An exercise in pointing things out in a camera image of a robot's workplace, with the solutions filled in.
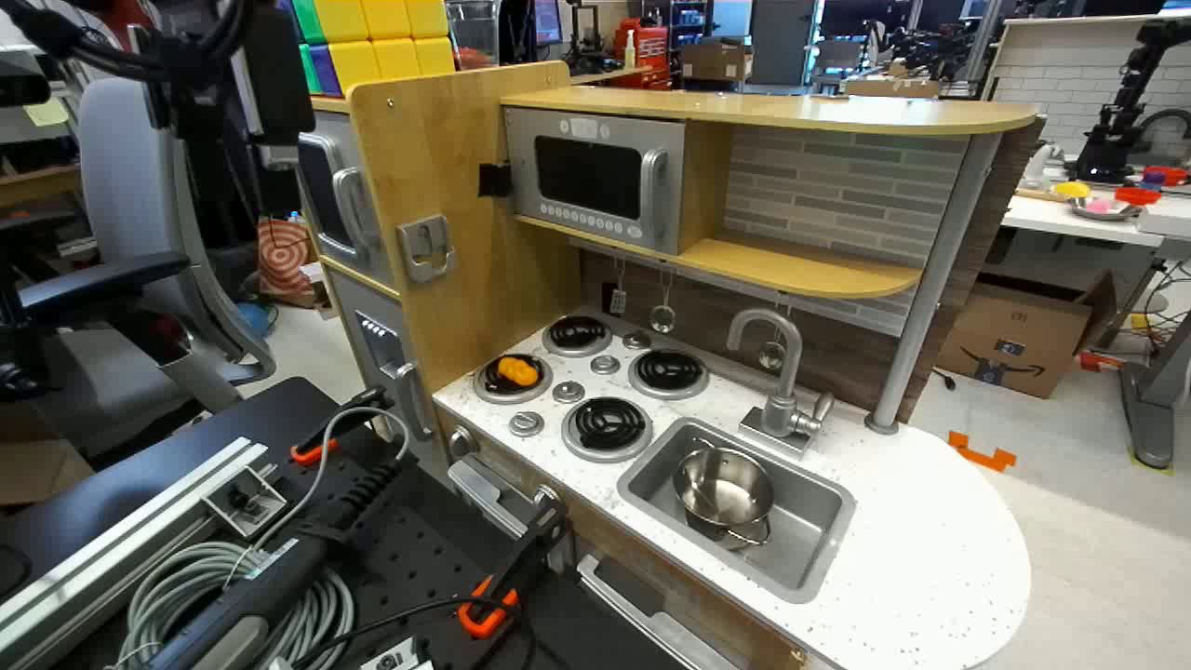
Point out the silver toy faucet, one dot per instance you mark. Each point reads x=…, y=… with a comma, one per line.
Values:
x=783, y=372

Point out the grey toy fridge door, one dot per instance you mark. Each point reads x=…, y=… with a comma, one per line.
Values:
x=321, y=200

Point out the grey kitchen support post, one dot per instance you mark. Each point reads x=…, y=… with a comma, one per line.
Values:
x=934, y=284

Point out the target print bag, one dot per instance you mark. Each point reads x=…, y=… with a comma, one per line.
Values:
x=287, y=254

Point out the silver stove knob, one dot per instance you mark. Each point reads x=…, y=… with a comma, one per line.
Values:
x=525, y=423
x=606, y=362
x=569, y=391

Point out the green toy block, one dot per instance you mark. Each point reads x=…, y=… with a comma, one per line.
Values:
x=307, y=21

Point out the orange toy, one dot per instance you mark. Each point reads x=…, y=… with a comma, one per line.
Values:
x=520, y=368

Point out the black latch block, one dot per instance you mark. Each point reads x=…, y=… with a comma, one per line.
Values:
x=493, y=179

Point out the cardboard box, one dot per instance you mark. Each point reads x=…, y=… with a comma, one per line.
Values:
x=1009, y=340

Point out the blue toy block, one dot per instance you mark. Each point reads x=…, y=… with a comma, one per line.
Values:
x=317, y=73

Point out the black coil stove burner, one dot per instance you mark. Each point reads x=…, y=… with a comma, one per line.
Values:
x=578, y=331
x=671, y=368
x=607, y=427
x=502, y=389

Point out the aluminium extrusion rail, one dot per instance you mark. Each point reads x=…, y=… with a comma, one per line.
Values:
x=137, y=525

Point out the grey toy microwave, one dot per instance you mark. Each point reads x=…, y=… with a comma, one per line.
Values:
x=591, y=177

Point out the wooden toy play kitchen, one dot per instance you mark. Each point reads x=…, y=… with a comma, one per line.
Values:
x=460, y=187

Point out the white desk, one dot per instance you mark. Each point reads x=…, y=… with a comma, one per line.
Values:
x=1082, y=220

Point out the grey toy sink basin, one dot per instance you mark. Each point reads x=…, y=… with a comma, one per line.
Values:
x=806, y=525

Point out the hanging metal utensil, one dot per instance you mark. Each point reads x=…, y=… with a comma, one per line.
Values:
x=666, y=316

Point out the grey latch plate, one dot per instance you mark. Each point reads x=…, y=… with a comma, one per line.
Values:
x=425, y=247

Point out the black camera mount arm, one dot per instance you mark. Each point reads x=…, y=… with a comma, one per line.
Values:
x=1122, y=99

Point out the orange floor bracket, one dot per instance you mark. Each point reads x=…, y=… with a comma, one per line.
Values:
x=981, y=453

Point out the grey office chair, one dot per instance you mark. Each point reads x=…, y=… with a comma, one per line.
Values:
x=125, y=224

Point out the small metal pot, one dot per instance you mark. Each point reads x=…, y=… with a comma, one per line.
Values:
x=725, y=492

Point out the orange clamp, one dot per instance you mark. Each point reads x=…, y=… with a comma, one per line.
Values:
x=313, y=453
x=484, y=614

